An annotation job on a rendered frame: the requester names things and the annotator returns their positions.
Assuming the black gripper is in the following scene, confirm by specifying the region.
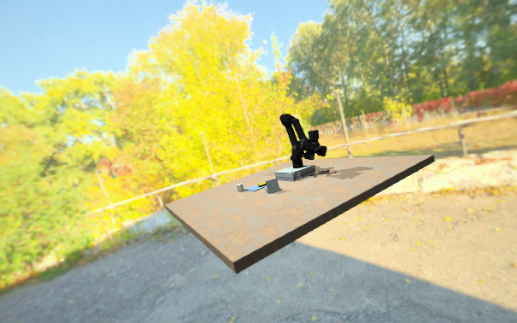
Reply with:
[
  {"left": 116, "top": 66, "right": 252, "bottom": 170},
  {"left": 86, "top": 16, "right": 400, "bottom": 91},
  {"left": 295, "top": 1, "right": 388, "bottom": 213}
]
[{"left": 296, "top": 141, "right": 327, "bottom": 156}]

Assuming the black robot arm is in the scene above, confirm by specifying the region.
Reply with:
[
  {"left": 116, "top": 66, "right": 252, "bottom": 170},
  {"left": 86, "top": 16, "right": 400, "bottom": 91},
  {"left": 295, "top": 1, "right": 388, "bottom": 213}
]
[{"left": 279, "top": 114, "right": 320, "bottom": 168}]

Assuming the light blue square mat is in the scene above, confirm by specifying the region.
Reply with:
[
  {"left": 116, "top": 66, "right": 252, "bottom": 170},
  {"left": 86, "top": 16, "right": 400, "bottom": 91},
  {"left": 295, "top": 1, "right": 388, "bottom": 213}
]
[{"left": 245, "top": 185, "right": 266, "bottom": 191}]

